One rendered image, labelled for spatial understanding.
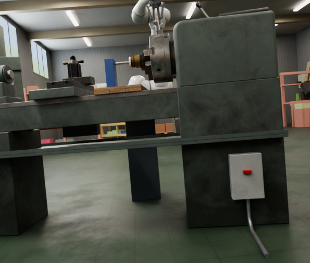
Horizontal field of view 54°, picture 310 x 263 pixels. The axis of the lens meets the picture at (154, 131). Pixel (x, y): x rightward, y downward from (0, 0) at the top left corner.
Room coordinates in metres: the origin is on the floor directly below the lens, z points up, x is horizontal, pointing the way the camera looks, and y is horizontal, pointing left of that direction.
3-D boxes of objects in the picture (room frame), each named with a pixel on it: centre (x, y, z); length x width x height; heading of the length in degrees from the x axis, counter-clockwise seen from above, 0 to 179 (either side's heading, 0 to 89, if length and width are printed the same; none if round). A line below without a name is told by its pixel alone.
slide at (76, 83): (2.15, 0.55, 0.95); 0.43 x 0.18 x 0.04; 174
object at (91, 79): (2.21, 0.51, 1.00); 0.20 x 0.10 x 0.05; 84
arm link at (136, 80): (2.72, 0.11, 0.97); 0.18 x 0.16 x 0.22; 104
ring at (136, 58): (2.09, 0.07, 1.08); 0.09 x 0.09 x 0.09; 84
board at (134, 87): (2.10, 0.19, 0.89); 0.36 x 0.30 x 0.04; 174
